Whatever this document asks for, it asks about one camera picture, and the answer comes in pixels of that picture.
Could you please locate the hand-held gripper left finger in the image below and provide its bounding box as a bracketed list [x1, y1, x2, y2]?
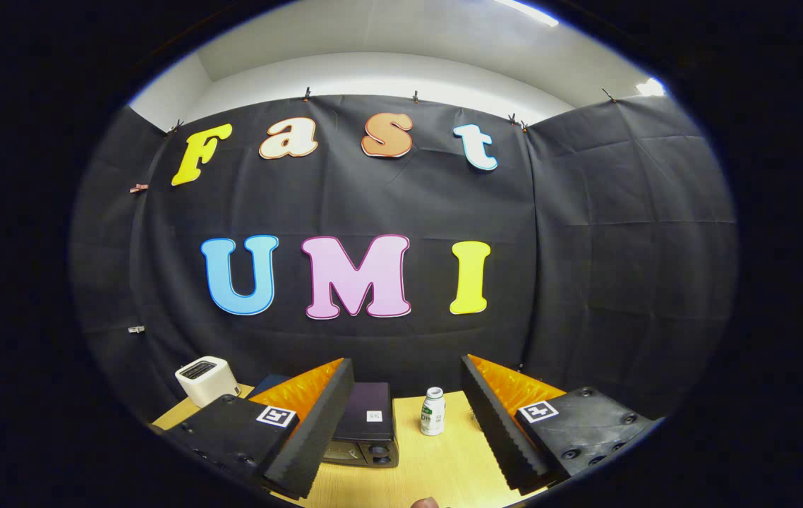
[162, 358, 355, 500]

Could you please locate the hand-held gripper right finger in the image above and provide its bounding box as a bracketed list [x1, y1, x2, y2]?
[461, 354, 660, 492]

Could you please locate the black toaster oven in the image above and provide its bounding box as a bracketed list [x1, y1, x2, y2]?
[250, 374, 400, 468]

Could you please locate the white bread toaster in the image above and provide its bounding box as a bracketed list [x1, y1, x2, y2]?
[174, 356, 241, 409]

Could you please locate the white bottle with green label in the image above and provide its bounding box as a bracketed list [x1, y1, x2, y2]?
[420, 387, 447, 437]

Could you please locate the ceiling light strip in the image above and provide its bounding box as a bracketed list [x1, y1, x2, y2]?
[493, 0, 561, 28]

